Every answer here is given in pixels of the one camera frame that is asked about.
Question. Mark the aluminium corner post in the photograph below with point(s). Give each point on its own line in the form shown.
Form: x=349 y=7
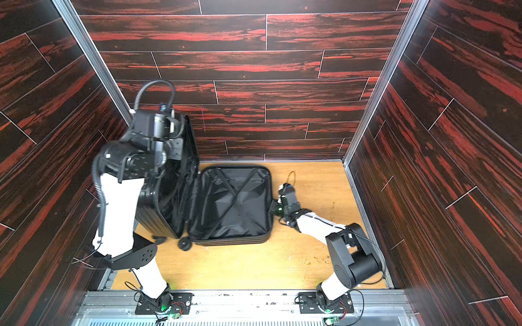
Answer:
x=77 y=28
x=412 y=19

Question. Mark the left aluminium corner post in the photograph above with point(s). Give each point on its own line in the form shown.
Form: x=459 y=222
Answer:
x=77 y=28

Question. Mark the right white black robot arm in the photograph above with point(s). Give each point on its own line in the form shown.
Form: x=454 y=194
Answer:
x=355 y=258

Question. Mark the black ribbed hard-shell suitcase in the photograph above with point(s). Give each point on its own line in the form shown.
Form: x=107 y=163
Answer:
x=215 y=206

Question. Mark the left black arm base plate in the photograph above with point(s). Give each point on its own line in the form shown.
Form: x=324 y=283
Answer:
x=171 y=304

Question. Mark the silver aluminium front rail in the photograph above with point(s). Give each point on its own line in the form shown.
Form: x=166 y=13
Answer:
x=247 y=307

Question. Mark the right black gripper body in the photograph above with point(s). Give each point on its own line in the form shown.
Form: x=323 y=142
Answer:
x=281 y=206

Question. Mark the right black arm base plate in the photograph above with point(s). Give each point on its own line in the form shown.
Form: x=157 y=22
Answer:
x=310 y=302

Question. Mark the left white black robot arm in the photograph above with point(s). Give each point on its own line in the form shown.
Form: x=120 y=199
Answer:
x=149 y=159

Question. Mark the right aluminium corner post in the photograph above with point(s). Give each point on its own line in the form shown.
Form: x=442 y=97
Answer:
x=412 y=19

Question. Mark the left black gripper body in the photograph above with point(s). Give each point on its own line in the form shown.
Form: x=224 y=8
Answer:
x=173 y=151

